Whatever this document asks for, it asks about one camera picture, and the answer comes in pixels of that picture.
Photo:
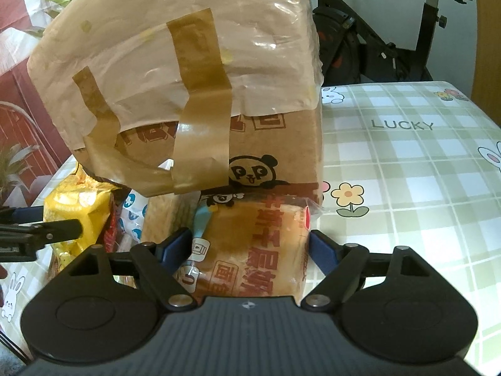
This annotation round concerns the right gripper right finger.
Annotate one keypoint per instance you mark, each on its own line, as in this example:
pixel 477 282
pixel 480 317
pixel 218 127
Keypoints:
pixel 342 266

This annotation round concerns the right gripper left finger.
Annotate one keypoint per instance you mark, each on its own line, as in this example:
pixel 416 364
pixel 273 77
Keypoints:
pixel 156 264

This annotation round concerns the black exercise bike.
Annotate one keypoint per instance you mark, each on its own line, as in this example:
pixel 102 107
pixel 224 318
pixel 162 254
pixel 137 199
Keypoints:
pixel 395 40

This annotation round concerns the blue white snack packet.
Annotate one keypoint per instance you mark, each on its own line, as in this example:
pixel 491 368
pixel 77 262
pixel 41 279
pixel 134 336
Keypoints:
pixel 133 211

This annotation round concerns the green plaid tablecloth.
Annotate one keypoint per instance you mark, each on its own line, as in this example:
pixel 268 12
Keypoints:
pixel 418 163

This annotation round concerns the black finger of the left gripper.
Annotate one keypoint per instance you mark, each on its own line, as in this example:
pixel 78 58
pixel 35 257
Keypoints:
pixel 23 232

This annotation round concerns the yellow snack bag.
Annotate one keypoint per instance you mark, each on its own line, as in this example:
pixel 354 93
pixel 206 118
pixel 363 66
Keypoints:
pixel 79 196

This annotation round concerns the red patterned curtain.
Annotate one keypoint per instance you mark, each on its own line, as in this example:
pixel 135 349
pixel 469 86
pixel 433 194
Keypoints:
pixel 31 148

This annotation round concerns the cardboard box with plastic liner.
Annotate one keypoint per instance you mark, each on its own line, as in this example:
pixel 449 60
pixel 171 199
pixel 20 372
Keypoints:
pixel 174 96

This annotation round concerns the bread loaf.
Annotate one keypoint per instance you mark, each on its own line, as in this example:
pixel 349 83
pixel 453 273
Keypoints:
pixel 249 245

